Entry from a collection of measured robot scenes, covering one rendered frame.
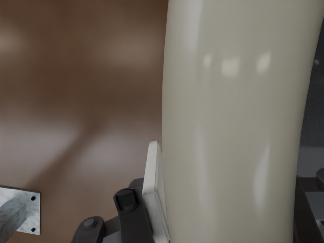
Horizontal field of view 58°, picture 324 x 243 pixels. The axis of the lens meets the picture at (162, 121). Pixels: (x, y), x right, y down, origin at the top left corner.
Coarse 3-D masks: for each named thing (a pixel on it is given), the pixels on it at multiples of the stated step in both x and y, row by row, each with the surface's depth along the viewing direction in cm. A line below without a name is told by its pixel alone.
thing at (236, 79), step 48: (192, 0) 5; (240, 0) 5; (288, 0) 5; (192, 48) 5; (240, 48) 5; (288, 48) 5; (192, 96) 5; (240, 96) 5; (288, 96) 5; (192, 144) 6; (240, 144) 5; (288, 144) 5; (192, 192) 6; (240, 192) 5; (288, 192) 6; (192, 240) 6; (240, 240) 6; (288, 240) 6
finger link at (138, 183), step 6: (138, 180) 17; (132, 186) 17; (138, 186) 16; (108, 222) 14; (114, 222) 14; (108, 228) 13; (114, 228) 13; (150, 228) 14; (108, 234) 13; (114, 234) 13; (120, 234) 13; (108, 240) 13; (114, 240) 13; (120, 240) 13
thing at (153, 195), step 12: (156, 144) 20; (156, 156) 18; (156, 168) 16; (144, 180) 15; (156, 180) 15; (144, 192) 14; (156, 192) 14; (144, 204) 14; (156, 204) 14; (156, 216) 14; (156, 228) 14; (156, 240) 15; (168, 240) 15
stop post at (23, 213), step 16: (0, 192) 118; (16, 192) 118; (32, 192) 117; (0, 208) 114; (16, 208) 116; (32, 208) 119; (0, 224) 106; (16, 224) 114; (32, 224) 121; (0, 240) 104
